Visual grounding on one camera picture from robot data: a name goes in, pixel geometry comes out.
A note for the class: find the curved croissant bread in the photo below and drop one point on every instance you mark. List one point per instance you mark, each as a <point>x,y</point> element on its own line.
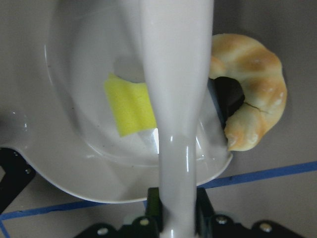
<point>259,73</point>

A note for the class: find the yellow green sponge piece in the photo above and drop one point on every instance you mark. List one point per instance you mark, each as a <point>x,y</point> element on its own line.
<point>130,105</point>

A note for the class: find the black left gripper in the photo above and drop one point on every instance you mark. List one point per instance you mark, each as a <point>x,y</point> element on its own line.
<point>17,175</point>

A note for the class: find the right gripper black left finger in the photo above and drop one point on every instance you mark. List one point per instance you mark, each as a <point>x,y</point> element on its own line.
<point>154,207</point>

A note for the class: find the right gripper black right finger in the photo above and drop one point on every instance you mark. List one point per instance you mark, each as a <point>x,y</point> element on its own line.
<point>204,212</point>

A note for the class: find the white plastic dustpan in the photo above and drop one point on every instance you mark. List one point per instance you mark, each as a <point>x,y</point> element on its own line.
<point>54,58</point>

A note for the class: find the white brush black bristles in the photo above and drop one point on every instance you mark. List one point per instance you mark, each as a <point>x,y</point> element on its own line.
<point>176,41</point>

